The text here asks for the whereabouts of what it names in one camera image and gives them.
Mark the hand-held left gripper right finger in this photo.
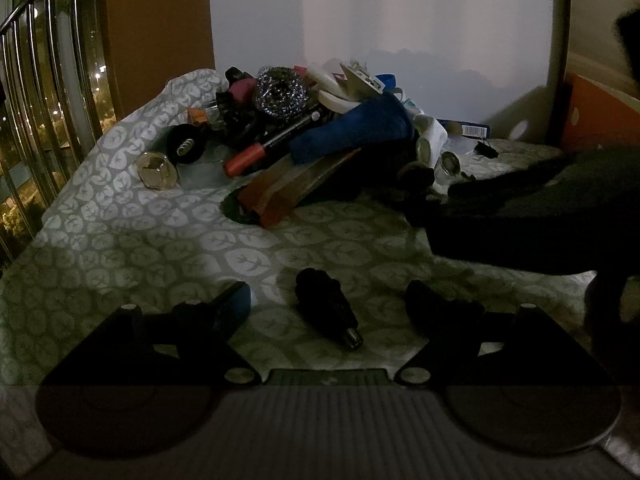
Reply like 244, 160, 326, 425
395, 280, 616, 387

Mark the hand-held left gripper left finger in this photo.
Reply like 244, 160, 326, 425
45, 281, 261, 387

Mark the black cylindrical plug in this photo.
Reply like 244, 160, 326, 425
294, 267, 366, 352

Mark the dark jar with gold lid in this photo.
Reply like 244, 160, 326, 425
137, 151, 180, 192

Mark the leaf-patterned grey tablecloth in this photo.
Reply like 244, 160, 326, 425
0, 67, 601, 391

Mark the black storage box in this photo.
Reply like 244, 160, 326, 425
404, 149, 640, 277

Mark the black marker with orange cap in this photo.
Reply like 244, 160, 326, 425
223, 111, 327, 177

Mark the black round spool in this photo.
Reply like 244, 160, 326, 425
166, 123, 207, 166

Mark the blue box with barcode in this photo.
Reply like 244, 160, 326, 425
436, 119, 489, 139

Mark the blue cloth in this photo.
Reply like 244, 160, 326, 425
289, 94, 417, 167

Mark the pink cloth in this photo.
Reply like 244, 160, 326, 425
227, 79, 257, 107

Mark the steel wool scrubber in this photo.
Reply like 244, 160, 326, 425
252, 66, 309, 121

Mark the white tape roll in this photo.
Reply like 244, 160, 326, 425
309, 62, 361, 113

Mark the orange box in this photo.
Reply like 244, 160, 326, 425
561, 73, 640, 152

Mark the brown wooden pillar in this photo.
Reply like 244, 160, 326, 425
104, 0, 217, 122

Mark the metal window railing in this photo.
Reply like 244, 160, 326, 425
0, 0, 118, 266

